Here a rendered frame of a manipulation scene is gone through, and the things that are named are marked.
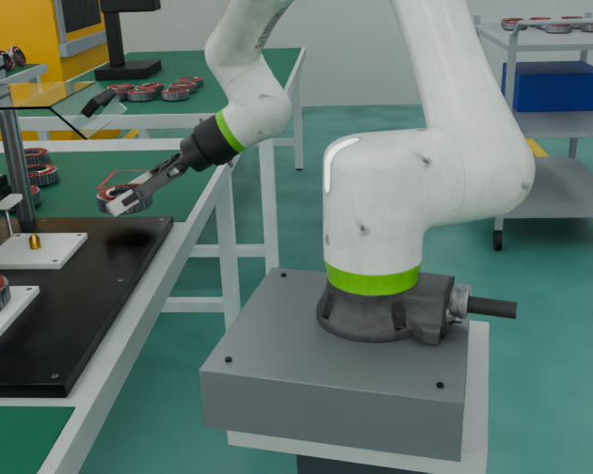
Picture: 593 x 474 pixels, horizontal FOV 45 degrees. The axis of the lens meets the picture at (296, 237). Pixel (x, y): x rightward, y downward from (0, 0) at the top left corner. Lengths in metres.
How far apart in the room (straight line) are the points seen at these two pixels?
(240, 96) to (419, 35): 0.47
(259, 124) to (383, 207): 0.57
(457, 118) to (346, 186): 0.19
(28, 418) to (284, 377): 0.34
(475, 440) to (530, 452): 1.23
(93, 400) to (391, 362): 0.40
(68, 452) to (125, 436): 1.27
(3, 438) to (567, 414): 1.70
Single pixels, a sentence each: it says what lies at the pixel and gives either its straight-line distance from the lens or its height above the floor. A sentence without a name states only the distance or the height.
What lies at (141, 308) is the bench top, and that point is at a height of 0.75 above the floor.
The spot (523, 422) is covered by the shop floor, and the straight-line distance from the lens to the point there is 2.22.
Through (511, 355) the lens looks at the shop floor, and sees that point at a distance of 2.53.
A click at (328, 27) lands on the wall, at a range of 6.33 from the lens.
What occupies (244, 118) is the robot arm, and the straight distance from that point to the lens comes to 1.38.
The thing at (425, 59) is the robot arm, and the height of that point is 1.15.
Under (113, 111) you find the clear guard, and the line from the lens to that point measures 1.43.
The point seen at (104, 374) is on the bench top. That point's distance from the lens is 1.05.
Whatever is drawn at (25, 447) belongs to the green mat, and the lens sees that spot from 0.95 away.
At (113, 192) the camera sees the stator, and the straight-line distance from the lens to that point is 1.55.
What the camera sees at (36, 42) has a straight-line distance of 4.87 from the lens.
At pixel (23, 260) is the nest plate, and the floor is 0.78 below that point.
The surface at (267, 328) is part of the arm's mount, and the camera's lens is 0.95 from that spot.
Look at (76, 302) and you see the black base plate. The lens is 1.22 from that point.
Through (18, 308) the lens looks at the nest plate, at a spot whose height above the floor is 0.78.
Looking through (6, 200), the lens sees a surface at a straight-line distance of 1.42.
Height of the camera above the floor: 1.29
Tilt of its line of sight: 22 degrees down
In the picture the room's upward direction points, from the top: 2 degrees counter-clockwise
